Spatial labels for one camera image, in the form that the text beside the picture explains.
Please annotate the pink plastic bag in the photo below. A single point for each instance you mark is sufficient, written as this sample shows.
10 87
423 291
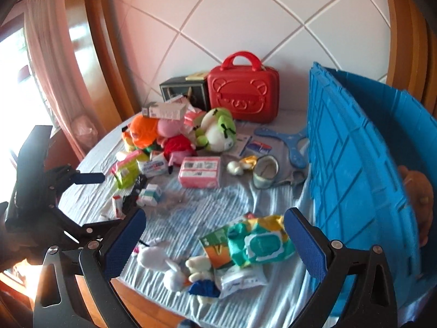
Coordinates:
83 128

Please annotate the white duck plush blue outfit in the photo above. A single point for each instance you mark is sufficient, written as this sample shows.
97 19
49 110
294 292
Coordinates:
201 280

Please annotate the white wipes packet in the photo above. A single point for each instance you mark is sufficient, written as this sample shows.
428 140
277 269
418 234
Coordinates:
244 282

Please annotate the pink curtain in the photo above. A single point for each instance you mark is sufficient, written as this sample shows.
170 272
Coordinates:
51 58

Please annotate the pink green pack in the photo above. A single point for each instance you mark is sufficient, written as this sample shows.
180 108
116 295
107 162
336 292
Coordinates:
128 169

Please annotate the red white flat box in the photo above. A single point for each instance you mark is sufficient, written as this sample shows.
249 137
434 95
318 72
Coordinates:
118 206

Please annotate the green frog plush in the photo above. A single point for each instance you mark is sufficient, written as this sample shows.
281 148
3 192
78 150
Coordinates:
216 133

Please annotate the red bear suitcase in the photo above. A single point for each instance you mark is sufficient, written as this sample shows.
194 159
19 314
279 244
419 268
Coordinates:
242 92

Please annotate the small white green box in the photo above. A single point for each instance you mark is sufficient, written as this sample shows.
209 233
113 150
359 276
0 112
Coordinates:
149 194

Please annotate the brown bear plush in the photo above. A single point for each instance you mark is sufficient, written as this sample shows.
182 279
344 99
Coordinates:
414 191

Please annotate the white rabbit plush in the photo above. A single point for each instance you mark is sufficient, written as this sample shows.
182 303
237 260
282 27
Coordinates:
157 261

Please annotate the small pink white box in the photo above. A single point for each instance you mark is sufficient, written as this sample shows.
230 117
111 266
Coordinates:
177 100

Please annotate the blue plastic crate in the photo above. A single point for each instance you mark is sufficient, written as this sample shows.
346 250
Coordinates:
351 164

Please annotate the black gift box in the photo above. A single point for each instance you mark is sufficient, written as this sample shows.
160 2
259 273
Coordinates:
177 90

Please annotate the white blue toothpaste box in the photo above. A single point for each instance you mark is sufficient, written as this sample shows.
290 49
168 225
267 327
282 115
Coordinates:
153 165

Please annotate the clear blister package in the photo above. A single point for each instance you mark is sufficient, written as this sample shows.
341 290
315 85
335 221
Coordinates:
243 145

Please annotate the green orange box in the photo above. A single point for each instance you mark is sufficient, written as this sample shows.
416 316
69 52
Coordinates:
216 249

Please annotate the white carton box on top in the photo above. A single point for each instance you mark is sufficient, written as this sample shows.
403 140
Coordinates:
165 111

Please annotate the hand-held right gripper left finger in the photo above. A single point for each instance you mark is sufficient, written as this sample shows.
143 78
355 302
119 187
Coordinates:
124 242

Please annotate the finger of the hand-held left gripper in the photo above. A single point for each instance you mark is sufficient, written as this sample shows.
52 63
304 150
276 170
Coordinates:
85 230
88 178

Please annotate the round wooden bed frame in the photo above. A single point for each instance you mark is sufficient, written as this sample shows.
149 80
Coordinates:
143 304

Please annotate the black flat item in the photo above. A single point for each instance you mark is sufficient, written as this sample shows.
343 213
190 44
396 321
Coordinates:
135 191

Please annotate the blue red card pack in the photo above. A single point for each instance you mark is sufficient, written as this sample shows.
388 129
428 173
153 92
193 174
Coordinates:
259 147

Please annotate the pink box pack barcode label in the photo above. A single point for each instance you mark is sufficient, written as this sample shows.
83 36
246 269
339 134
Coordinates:
199 172

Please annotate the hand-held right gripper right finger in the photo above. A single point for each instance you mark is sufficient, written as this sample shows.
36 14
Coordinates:
305 244

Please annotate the green wet wipes pack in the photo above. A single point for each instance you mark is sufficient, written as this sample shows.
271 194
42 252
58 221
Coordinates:
263 242

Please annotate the pink pig plush red dress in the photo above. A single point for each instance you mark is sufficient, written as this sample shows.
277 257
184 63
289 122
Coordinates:
177 147

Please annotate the blue boomerang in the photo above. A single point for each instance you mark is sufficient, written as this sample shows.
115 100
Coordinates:
290 143

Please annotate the orange plush toy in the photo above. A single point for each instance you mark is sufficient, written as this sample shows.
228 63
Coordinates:
145 131

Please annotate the small beige box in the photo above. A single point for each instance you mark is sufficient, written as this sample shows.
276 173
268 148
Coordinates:
197 76

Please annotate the small yellow white plush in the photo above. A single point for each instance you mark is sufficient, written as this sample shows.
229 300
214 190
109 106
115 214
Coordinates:
239 165

